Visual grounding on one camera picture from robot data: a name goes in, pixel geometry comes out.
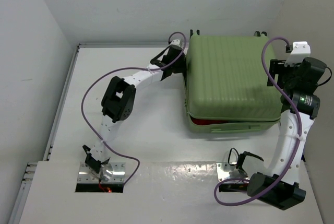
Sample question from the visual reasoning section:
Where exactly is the green suitcase blue lining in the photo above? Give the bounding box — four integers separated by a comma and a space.
184, 31, 282, 134

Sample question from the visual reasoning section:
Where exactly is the red cloth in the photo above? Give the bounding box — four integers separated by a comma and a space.
190, 116, 229, 125

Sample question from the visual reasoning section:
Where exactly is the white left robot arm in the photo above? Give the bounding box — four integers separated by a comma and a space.
80, 39, 186, 174

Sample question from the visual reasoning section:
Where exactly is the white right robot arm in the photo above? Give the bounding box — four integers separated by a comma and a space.
236, 57, 327, 210

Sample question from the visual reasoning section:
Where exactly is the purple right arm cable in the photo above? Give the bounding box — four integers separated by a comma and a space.
213, 36, 303, 206

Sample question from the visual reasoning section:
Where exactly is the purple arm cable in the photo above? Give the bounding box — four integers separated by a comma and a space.
80, 31, 187, 186
213, 36, 303, 206

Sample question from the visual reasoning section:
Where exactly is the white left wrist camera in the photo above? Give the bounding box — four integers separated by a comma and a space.
169, 39, 183, 51

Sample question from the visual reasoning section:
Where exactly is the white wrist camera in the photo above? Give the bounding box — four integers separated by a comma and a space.
284, 41, 311, 67
169, 39, 183, 51

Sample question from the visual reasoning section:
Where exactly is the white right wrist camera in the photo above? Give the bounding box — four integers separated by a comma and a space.
284, 41, 311, 67

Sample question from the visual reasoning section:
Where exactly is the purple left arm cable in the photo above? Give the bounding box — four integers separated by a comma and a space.
80, 31, 187, 186

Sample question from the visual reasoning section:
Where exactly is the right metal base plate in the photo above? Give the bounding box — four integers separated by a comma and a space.
216, 162, 249, 184

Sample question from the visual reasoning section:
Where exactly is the metal base plate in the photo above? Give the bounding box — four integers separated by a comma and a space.
216, 162, 249, 184
77, 162, 125, 184

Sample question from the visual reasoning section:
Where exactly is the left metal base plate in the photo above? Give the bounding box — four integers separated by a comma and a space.
77, 162, 125, 184

